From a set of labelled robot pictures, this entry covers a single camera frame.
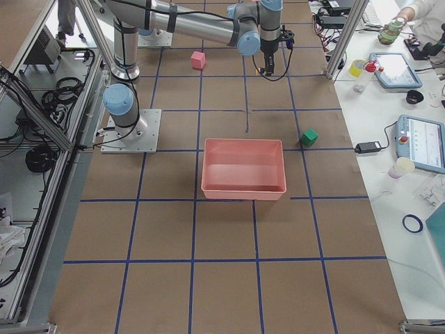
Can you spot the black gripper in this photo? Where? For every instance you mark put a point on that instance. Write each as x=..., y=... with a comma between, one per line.
x=268, y=49

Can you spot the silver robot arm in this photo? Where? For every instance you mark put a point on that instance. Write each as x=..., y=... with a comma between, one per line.
x=250, y=27

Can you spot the pink cube centre front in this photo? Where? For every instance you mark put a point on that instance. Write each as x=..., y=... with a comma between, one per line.
x=198, y=60

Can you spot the yellow tape roll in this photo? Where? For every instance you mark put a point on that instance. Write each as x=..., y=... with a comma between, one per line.
x=357, y=67

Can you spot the green cube near tray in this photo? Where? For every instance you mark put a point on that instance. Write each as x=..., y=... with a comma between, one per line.
x=309, y=137

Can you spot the red cap squeeze bottle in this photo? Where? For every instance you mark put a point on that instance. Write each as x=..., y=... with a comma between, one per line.
x=368, y=71

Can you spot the pink plastic tray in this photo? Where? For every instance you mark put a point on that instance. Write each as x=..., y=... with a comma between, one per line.
x=243, y=169

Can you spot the blue teach pendant far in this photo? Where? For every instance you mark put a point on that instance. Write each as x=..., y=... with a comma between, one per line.
x=397, y=73

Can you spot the blue teach pendant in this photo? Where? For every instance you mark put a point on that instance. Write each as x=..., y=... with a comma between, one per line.
x=397, y=73
x=421, y=141

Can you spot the black power adapter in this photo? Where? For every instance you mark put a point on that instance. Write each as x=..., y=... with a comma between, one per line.
x=368, y=147

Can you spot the white paper cup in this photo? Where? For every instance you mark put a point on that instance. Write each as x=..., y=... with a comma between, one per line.
x=401, y=167

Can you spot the blue teach pendant near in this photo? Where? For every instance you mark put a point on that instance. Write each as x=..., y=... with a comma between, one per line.
x=421, y=141

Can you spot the aluminium frame post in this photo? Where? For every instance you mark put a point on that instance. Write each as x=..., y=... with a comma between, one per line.
x=354, y=17

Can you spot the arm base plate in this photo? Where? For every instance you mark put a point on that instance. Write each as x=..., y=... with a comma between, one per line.
x=144, y=138

